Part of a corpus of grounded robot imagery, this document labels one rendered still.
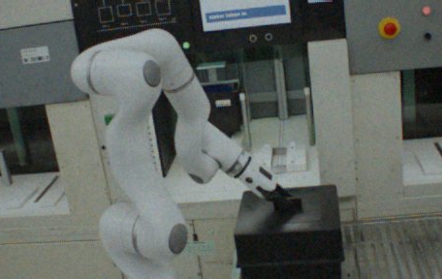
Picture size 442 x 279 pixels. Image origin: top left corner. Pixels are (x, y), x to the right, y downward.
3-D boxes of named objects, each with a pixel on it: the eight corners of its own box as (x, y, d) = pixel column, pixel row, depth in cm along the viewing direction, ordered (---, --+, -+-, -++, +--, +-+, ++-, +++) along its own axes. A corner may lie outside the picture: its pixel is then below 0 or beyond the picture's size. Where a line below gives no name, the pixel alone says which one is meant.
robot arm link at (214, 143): (230, 170, 165) (246, 144, 170) (191, 140, 164) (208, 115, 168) (218, 177, 173) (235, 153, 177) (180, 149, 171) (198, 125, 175)
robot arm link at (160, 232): (147, 238, 157) (199, 249, 148) (116, 260, 147) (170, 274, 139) (113, 45, 141) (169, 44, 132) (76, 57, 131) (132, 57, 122)
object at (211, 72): (190, 144, 269) (179, 74, 259) (197, 129, 288) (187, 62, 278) (245, 139, 266) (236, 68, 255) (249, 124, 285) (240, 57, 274)
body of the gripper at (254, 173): (246, 162, 166) (278, 187, 167) (249, 148, 175) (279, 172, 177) (229, 181, 168) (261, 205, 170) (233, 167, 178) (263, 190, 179)
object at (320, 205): (236, 268, 166) (230, 226, 162) (244, 218, 194) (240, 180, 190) (344, 262, 162) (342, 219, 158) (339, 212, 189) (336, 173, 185)
